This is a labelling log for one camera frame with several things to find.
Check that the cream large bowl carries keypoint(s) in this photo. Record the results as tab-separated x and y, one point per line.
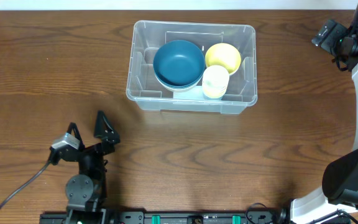
178	89

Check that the cream cup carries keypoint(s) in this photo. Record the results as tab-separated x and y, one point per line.
215	79

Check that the yellow small bowl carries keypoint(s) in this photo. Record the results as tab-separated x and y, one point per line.
224	55

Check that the clear plastic storage container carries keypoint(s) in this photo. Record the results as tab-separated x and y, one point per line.
144	88

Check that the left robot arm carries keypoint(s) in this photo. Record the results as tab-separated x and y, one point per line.
86	191

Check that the dark blue bowl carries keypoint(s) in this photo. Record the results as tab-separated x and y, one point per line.
179	56
178	82

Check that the yellow cup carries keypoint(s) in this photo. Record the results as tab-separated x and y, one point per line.
214	94

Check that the light blue cup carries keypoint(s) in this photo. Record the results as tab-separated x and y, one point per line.
212	98

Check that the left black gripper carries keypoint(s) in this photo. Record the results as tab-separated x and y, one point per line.
92	148

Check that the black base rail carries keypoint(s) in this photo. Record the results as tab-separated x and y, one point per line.
138	217

